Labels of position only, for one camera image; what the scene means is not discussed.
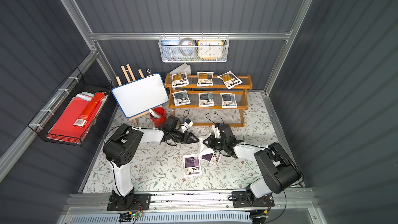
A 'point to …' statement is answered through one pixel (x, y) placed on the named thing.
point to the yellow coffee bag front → (229, 80)
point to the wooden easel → (129, 70)
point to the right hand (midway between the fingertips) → (203, 143)
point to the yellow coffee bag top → (179, 80)
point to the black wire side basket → (52, 113)
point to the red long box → (89, 110)
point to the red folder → (63, 125)
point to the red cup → (160, 122)
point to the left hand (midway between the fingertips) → (197, 142)
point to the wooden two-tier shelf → (217, 100)
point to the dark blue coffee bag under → (181, 98)
